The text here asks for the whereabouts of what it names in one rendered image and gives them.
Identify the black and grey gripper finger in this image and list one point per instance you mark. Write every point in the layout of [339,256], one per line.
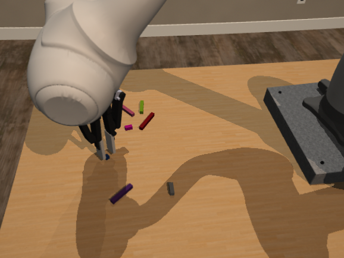
[112,119]
[94,136]

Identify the purple rod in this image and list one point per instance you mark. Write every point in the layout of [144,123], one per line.
[120,194]

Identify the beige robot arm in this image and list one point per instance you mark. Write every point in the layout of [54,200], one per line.
[86,48]

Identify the pink rod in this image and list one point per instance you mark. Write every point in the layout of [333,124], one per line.
[127,110]

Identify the dark red rod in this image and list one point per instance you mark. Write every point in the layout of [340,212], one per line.
[146,121]

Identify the dark grey rod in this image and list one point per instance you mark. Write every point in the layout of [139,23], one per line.
[171,188]

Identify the small magenta block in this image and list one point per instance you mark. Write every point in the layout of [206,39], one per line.
[128,127]

